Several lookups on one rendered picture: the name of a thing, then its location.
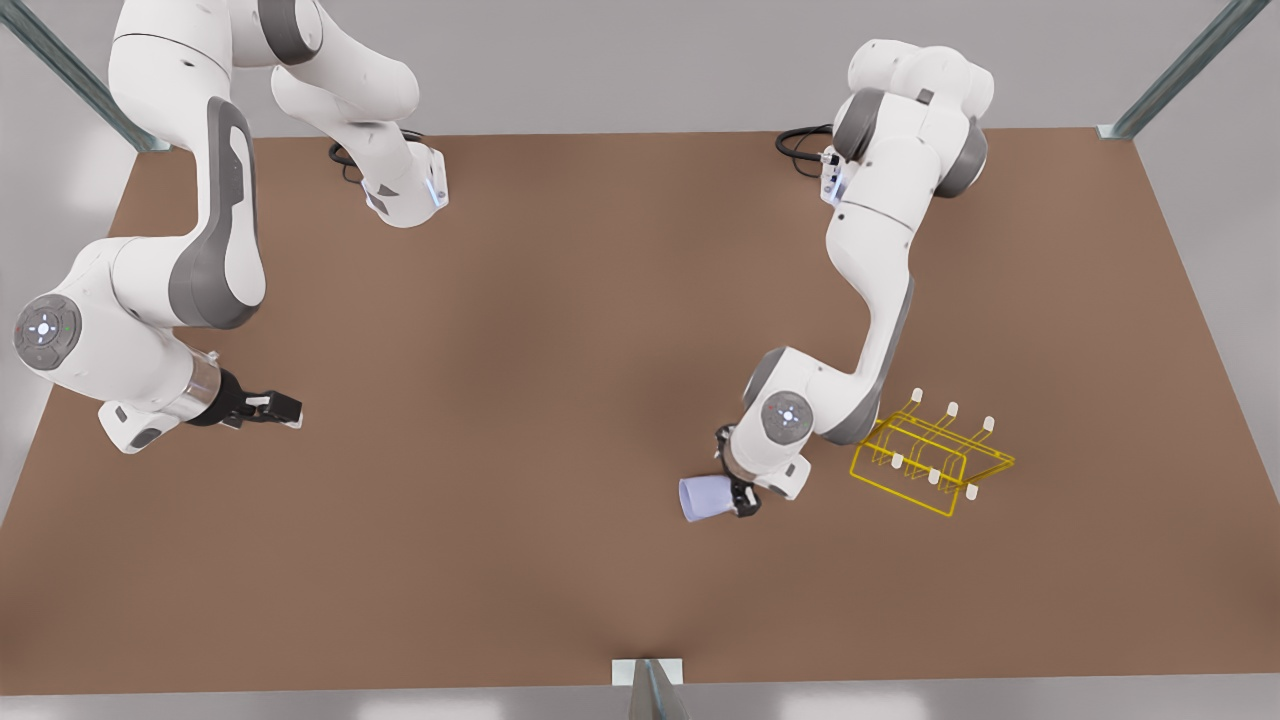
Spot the pale lavender cup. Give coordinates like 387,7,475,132
679,475,737,523

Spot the yellow wire cup holder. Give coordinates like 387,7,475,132
850,388,1015,518

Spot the black cable loop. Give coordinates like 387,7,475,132
775,124,837,181
329,128,425,185

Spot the silver frame post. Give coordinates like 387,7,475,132
611,659,693,720
1097,0,1273,141
0,0,171,153

